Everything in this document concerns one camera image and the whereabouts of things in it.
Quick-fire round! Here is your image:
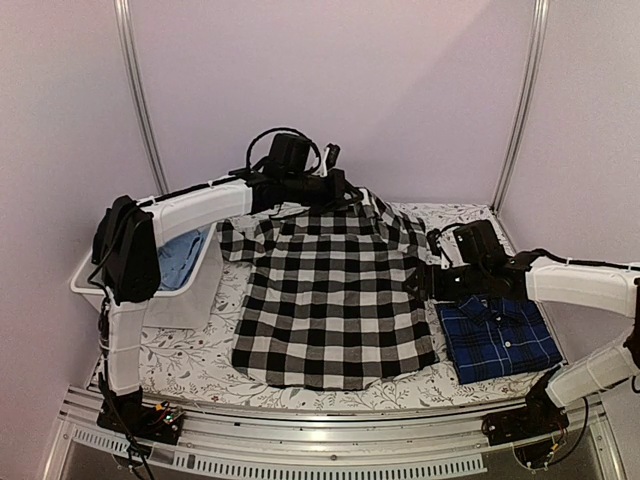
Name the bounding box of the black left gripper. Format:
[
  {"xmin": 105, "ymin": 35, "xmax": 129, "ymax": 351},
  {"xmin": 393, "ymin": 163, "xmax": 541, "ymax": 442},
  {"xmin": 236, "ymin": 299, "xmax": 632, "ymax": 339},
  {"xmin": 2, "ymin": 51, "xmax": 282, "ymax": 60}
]
[{"xmin": 286, "ymin": 169, "xmax": 364, "ymax": 216}]

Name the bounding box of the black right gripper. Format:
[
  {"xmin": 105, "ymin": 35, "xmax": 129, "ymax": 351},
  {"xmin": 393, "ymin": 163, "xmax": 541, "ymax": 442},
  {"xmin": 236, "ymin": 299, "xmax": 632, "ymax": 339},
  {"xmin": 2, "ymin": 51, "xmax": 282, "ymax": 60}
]
[{"xmin": 401, "ymin": 262, "xmax": 487, "ymax": 302}]

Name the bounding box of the black white checkered shirt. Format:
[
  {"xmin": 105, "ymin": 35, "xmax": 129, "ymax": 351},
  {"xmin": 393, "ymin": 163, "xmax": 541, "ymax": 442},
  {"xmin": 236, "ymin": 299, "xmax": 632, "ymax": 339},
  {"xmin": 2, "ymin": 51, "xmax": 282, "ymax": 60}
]
[{"xmin": 217, "ymin": 192, "xmax": 438, "ymax": 391}]

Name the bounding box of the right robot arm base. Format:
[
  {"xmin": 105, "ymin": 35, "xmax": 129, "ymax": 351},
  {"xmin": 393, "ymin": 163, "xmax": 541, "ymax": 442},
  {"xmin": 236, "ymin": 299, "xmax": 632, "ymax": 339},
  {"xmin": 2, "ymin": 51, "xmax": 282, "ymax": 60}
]
[{"xmin": 481, "ymin": 386, "xmax": 569, "ymax": 470}]

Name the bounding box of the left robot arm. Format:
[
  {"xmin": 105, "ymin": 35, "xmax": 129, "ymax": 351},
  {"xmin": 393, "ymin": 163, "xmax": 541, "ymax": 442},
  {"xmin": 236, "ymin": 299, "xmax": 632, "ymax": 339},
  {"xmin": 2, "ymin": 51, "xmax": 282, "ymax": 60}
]
[{"xmin": 91, "ymin": 127, "xmax": 363, "ymax": 434}]

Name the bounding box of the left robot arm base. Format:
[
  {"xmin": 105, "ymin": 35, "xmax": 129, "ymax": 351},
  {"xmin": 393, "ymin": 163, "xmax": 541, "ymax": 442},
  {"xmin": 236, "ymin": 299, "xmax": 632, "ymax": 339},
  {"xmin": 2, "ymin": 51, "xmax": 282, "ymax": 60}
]
[{"xmin": 97, "ymin": 389, "xmax": 184, "ymax": 445}]

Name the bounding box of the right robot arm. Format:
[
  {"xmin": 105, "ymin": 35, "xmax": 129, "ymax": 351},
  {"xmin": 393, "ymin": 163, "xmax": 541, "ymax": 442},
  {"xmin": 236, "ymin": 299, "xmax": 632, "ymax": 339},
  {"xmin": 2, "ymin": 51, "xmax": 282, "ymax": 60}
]
[{"xmin": 404, "ymin": 220, "xmax": 639, "ymax": 436}]

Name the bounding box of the folded blue plaid shirt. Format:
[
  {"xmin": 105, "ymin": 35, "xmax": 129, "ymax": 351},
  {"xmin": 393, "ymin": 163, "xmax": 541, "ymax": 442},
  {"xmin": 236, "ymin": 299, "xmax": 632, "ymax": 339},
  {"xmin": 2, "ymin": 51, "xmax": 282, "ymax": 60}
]
[{"xmin": 435, "ymin": 296, "xmax": 563, "ymax": 385}]

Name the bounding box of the white plastic bin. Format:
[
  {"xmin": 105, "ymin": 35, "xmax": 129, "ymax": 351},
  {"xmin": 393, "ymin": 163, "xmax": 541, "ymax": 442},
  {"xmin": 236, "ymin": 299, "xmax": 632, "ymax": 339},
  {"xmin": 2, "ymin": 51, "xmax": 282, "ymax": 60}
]
[{"xmin": 71, "ymin": 225, "xmax": 222, "ymax": 334}]

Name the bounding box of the light blue shirt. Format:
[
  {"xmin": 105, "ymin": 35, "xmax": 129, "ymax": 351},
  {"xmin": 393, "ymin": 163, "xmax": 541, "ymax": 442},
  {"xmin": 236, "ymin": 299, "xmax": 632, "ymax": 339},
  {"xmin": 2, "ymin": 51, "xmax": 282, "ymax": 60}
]
[{"xmin": 158, "ymin": 230, "xmax": 206, "ymax": 291}]

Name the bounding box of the floral patterned table cloth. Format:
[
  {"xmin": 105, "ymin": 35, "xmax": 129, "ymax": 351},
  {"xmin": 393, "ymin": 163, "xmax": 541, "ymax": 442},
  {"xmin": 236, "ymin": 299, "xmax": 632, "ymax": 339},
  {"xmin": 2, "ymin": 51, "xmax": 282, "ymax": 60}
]
[{"xmin": 109, "ymin": 208, "xmax": 562, "ymax": 411}]

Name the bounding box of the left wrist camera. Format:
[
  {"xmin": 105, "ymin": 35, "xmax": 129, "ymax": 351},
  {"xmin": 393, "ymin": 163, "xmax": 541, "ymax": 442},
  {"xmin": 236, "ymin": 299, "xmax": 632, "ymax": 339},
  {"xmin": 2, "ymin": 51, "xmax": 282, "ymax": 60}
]
[{"xmin": 318, "ymin": 143, "xmax": 341, "ymax": 177}]

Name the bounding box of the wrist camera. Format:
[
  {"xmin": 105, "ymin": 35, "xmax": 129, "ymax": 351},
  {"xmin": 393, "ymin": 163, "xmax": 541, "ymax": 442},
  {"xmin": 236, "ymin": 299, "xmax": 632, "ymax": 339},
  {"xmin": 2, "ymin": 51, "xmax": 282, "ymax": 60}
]
[
  {"xmin": 426, "ymin": 228, "xmax": 453, "ymax": 267},
  {"xmin": 318, "ymin": 143, "xmax": 341, "ymax": 177}
]

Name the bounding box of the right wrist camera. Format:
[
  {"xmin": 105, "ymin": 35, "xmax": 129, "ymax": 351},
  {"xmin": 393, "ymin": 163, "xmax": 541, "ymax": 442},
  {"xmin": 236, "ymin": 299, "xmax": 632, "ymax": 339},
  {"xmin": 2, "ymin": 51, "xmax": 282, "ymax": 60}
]
[{"xmin": 426, "ymin": 228, "xmax": 453, "ymax": 267}]

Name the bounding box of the right aluminium corner post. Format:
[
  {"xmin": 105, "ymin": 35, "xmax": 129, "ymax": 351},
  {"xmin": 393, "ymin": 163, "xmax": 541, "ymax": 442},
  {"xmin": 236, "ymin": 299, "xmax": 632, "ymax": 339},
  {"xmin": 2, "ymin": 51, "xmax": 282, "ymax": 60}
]
[{"xmin": 491, "ymin": 0, "xmax": 551, "ymax": 216}]

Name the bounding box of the aluminium corner post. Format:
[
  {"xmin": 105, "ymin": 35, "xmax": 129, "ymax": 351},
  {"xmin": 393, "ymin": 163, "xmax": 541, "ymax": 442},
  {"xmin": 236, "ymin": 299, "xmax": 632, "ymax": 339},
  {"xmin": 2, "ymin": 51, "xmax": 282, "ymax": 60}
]
[
  {"xmin": 113, "ymin": 0, "xmax": 170, "ymax": 194},
  {"xmin": 491, "ymin": 0, "xmax": 551, "ymax": 216}
]

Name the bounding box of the left aluminium corner post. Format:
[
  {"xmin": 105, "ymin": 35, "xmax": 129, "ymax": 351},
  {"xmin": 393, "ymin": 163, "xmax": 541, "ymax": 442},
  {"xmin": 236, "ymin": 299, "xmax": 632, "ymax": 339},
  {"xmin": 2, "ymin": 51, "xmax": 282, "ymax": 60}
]
[{"xmin": 113, "ymin": 0, "xmax": 170, "ymax": 194}]

